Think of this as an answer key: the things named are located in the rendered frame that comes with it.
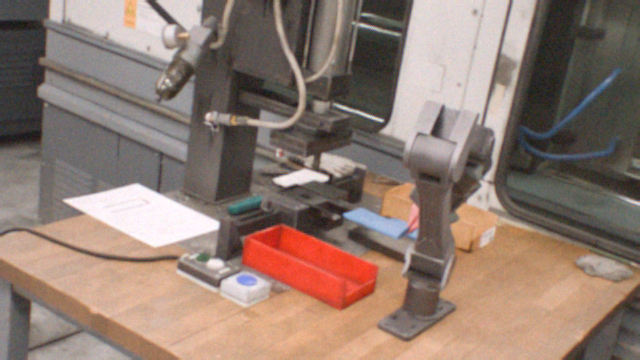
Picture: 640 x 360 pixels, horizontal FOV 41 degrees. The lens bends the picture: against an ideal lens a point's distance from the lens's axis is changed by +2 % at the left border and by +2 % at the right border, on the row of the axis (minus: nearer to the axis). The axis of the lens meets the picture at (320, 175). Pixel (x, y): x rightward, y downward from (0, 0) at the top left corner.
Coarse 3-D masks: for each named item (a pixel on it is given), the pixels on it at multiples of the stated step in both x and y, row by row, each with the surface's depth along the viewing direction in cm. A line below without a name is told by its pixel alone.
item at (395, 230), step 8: (360, 208) 186; (352, 216) 180; (360, 216) 181; (368, 216) 182; (376, 216) 183; (368, 224) 177; (376, 224) 178; (384, 224) 179; (392, 224) 180; (392, 232) 175; (400, 232) 176
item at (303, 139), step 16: (240, 96) 193; (256, 96) 190; (272, 96) 196; (288, 96) 194; (272, 112) 188; (288, 112) 185; (304, 112) 183; (320, 112) 184; (336, 112) 187; (288, 128) 184; (304, 128) 182; (320, 128) 181; (336, 128) 182; (272, 144) 181; (288, 144) 179; (304, 144) 176; (320, 144) 180; (336, 144) 186
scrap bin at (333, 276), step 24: (264, 240) 175; (288, 240) 178; (312, 240) 174; (264, 264) 168; (288, 264) 164; (312, 264) 175; (336, 264) 172; (360, 264) 168; (312, 288) 162; (336, 288) 158; (360, 288) 163
